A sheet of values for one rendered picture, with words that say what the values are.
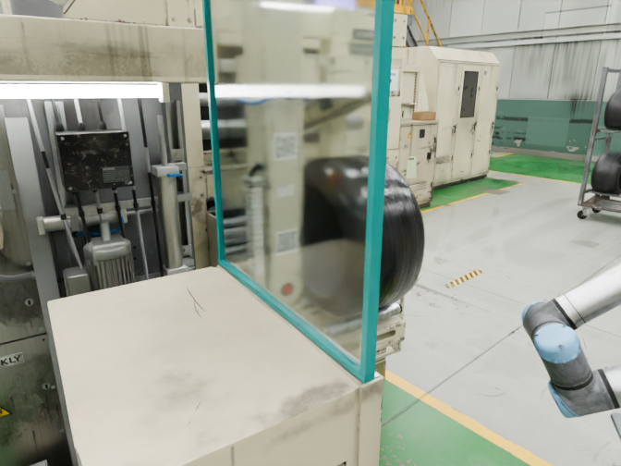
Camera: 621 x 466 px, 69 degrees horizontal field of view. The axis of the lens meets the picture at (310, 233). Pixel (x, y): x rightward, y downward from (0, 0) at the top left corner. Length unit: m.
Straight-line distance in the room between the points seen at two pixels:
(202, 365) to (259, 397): 0.12
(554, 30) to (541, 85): 1.28
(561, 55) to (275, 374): 12.82
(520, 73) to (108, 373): 13.24
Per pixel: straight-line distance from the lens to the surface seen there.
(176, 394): 0.69
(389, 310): 1.67
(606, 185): 6.92
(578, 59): 13.13
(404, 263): 1.45
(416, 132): 6.36
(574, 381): 1.23
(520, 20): 13.80
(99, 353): 0.82
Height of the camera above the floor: 1.67
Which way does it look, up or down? 18 degrees down
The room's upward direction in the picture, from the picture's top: straight up
